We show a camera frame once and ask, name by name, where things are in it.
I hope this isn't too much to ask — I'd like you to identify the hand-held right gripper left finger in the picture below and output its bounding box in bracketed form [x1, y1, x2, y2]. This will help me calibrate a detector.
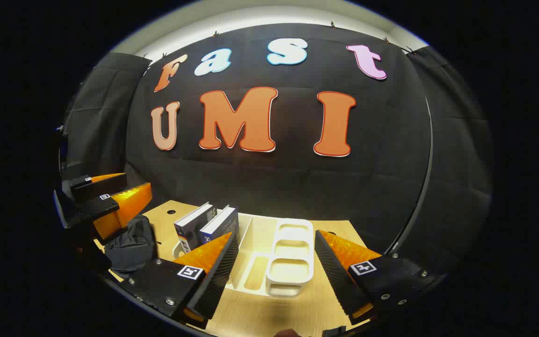
[119, 232, 240, 328]

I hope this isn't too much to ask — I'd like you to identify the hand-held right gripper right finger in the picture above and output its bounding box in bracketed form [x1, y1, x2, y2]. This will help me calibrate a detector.
[314, 229, 447, 326]

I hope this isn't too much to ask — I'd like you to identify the white bookshelf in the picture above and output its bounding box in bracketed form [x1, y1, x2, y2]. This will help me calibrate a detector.
[172, 213, 315, 298]

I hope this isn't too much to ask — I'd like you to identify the white book blue picture cover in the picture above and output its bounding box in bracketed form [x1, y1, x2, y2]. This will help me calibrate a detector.
[199, 205, 239, 245]

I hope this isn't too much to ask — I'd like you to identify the black schoolbag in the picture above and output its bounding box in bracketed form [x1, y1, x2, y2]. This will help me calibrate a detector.
[104, 215, 159, 273]

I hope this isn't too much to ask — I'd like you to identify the white book grey portrait cover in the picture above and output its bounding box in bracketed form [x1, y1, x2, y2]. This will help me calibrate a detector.
[174, 202, 217, 253]

